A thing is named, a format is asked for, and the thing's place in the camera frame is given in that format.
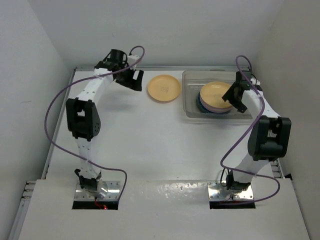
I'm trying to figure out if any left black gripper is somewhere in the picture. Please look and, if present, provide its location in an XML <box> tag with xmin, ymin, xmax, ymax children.
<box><xmin>115</xmin><ymin>63</ymin><xmax>143</xmax><ymax>92</ymax></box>

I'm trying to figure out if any yellow plate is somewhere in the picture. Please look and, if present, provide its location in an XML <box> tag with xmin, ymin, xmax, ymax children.
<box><xmin>147</xmin><ymin>74</ymin><xmax>182</xmax><ymax>103</ymax></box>
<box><xmin>200</xmin><ymin>81</ymin><xmax>232</xmax><ymax>109</ymax></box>

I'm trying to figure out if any purple plate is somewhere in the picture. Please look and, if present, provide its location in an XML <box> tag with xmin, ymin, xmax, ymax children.
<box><xmin>196</xmin><ymin>94</ymin><xmax>233</xmax><ymax>114</ymax></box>

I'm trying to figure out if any yellow plate back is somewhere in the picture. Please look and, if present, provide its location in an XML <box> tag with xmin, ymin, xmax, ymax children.
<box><xmin>147</xmin><ymin>74</ymin><xmax>182</xmax><ymax>103</ymax></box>

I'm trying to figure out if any teal ornate plate back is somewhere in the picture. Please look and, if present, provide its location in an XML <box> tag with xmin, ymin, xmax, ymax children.
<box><xmin>196</xmin><ymin>94</ymin><xmax>231</xmax><ymax>114</ymax></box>

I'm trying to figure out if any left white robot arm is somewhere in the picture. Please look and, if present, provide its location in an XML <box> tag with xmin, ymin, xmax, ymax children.
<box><xmin>66</xmin><ymin>49</ymin><xmax>144</xmax><ymax>195</ymax></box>

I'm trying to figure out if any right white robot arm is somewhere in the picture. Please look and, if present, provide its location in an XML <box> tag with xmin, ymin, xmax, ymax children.
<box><xmin>222</xmin><ymin>70</ymin><xmax>292</xmax><ymax>192</ymax></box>

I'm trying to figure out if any clear plastic bin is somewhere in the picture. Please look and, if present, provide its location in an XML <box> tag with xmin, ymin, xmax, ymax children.
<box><xmin>182</xmin><ymin>70</ymin><xmax>253</xmax><ymax>124</ymax></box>

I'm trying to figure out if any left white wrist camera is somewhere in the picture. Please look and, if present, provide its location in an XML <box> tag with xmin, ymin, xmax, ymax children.
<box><xmin>127</xmin><ymin>54</ymin><xmax>141</xmax><ymax>70</ymax></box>

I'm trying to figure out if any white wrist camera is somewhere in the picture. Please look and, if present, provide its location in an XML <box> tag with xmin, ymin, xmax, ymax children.
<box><xmin>250</xmin><ymin>77</ymin><xmax>263</xmax><ymax>92</ymax></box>
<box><xmin>127</xmin><ymin>54</ymin><xmax>141</xmax><ymax>70</ymax></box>

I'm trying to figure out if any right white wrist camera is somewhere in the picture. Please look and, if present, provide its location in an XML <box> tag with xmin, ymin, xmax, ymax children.
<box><xmin>250</xmin><ymin>77</ymin><xmax>263</xmax><ymax>92</ymax></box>

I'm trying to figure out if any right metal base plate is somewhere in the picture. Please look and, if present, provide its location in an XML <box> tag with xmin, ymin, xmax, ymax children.
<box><xmin>207</xmin><ymin>180</ymin><xmax>254</xmax><ymax>202</ymax></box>

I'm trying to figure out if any metal base plate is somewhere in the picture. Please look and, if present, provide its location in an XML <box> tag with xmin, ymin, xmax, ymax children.
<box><xmin>207</xmin><ymin>180</ymin><xmax>254</xmax><ymax>202</ymax></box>
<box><xmin>73</xmin><ymin>181</ymin><xmax>121</xmax><ymax>202</ymax></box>

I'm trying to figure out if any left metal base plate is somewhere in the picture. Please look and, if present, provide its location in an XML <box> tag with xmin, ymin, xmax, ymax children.
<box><xmin>73</xmin><ymin>181</ymin><xmax>121</xmax><ymax>202</ymax></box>

